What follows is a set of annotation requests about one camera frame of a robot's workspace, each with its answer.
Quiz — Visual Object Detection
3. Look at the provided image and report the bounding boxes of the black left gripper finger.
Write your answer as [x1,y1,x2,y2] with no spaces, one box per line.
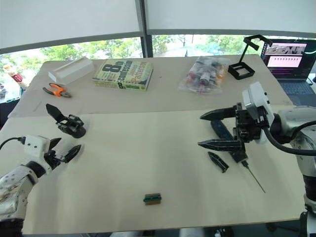
[62,144,82,164]
[49,137,62,151]

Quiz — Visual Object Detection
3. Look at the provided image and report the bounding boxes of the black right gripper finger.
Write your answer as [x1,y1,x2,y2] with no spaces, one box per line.
[197,139,245,152]
[200,105,239,122]

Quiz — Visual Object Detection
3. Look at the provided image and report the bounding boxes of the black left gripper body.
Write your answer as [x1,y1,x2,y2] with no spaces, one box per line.
[43,149,66,170]

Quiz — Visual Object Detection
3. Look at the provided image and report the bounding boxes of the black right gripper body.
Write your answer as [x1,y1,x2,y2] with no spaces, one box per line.
[233,102,263,143]

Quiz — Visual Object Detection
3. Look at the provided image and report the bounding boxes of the black electric screwdriver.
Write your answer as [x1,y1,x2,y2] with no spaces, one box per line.
[210,120,267,194]

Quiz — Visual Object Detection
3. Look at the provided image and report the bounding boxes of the black loose finger piece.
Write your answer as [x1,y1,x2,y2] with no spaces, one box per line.
[207,151,230,173]

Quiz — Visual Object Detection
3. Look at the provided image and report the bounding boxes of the black spare gripper assembly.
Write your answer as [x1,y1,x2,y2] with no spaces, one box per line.
[45,103,87,139]

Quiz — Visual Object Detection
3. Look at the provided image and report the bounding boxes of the clear bag of small bottles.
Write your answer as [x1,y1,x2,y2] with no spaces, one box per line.
[178,56,232,96]

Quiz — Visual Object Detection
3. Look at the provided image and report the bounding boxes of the open laptop computer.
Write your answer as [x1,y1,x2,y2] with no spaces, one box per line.
[261,38,316,107]

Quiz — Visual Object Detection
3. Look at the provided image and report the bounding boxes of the white rectangular box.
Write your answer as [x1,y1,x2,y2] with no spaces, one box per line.
[48,56,95,85]

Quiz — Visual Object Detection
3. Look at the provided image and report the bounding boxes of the white tube with red label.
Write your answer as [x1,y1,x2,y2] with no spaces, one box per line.
[3,63,30,89]

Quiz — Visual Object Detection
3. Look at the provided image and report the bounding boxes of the dark rounded shape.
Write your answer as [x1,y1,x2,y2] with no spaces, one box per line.
[0,218,24,237]

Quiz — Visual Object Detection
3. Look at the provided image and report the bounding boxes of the small green brown block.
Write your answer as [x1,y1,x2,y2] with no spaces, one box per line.
[143,193,162,206]

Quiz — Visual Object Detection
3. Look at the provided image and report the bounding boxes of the green paperback book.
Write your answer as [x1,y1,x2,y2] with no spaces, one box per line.
[92,59,154,92]

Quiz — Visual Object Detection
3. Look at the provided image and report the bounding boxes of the white roller blind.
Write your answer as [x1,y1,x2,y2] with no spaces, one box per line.
[146,0,316,38]
[0,0,144,51]

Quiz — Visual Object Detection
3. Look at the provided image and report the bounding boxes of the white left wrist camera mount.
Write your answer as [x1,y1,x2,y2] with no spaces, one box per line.
[23,135,50,158]

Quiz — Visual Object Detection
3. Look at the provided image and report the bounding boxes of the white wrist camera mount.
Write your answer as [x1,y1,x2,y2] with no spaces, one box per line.
[23,135,50,158]
[242,81,275,145]

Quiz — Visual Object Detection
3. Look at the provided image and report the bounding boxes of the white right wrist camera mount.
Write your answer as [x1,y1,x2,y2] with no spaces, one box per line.
[242,81,275,145]

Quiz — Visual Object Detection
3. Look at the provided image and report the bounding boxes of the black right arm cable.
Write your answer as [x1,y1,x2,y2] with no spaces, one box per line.
[261,121,316,157]

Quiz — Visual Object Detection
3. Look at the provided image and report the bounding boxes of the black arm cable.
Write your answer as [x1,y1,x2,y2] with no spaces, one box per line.
[261,121,316,157]
[0,136,26,151]

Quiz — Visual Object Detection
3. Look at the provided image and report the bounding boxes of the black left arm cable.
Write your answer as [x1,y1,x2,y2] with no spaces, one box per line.
[0,136,26,151]

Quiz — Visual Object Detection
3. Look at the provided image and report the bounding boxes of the black wire frame stand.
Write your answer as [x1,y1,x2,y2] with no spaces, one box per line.
[227,35,274,80]

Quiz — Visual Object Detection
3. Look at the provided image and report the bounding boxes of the orange handled pliers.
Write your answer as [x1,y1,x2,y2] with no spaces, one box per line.
[42,83,73,99]

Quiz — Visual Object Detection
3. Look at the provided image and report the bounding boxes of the grey window frame post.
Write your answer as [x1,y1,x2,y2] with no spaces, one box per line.
[135,0,153,59]

